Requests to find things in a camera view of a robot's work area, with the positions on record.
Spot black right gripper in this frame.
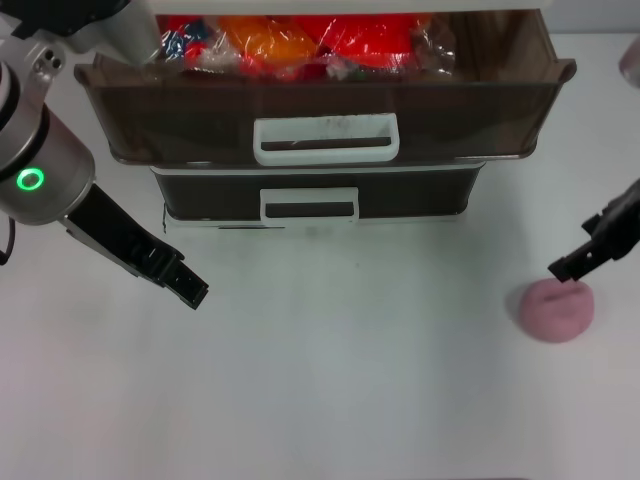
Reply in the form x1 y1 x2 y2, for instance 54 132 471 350
547 176 640 285

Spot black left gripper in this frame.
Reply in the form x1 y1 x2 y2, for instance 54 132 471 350
63 182 211 312

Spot pink peach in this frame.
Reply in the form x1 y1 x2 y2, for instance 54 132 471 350
517 277 597 344

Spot blue red snack packet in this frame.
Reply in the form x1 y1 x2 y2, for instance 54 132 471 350
160 14 217 64

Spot orange snack packet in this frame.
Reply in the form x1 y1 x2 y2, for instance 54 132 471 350
212 14 324 77

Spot clear plastic snack packet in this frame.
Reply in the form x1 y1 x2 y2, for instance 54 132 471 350
408 13 460 79

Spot white drawer cabinet frame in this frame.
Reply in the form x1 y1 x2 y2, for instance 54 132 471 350
148 0 557 233

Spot brown transparent drawer, smudged handle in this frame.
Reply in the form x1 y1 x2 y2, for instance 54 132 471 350
73 12 578 168

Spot brown transparent drawer, clean handle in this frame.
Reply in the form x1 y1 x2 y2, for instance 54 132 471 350
151 166 484 225

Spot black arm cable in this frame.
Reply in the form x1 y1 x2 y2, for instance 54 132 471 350
0 214 17 267

